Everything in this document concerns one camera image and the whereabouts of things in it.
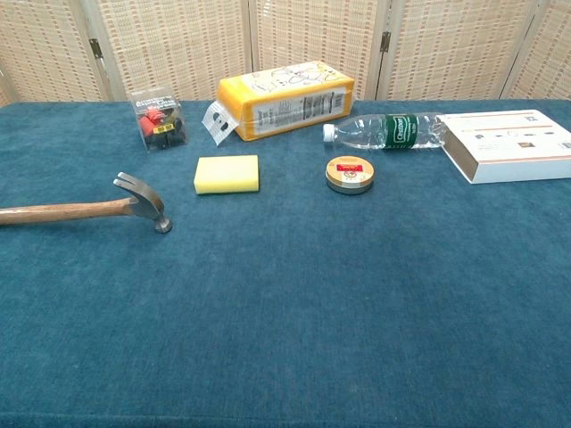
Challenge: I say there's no blue tablecloth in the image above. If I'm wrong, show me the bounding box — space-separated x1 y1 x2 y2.
0 98 571 428

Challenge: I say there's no clear coffee capsule box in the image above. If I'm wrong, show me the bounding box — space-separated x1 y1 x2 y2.
129 90 189 153

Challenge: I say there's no woven folding screen panel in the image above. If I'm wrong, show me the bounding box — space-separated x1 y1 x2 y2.
377 0 543 102
499 0 571 102
0 66 21 108
247 0 393 102
79 0 253 103
0 0 112 106

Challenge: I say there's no yellow sponge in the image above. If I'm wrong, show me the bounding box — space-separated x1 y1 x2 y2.
193 154 261 196

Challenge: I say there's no green label water bottle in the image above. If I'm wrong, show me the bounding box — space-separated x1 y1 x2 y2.
322 111 447 152

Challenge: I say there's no round metal tin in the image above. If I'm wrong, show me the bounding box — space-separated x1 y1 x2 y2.
325 156 376 195

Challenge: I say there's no wooden handle claw hammer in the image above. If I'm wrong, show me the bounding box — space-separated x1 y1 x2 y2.
0 171 174 235

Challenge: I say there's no white cardboard box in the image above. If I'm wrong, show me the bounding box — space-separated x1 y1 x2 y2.
434 109 571 185

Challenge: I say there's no yellow tissue pack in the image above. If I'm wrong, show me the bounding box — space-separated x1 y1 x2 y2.
201 61 357 146

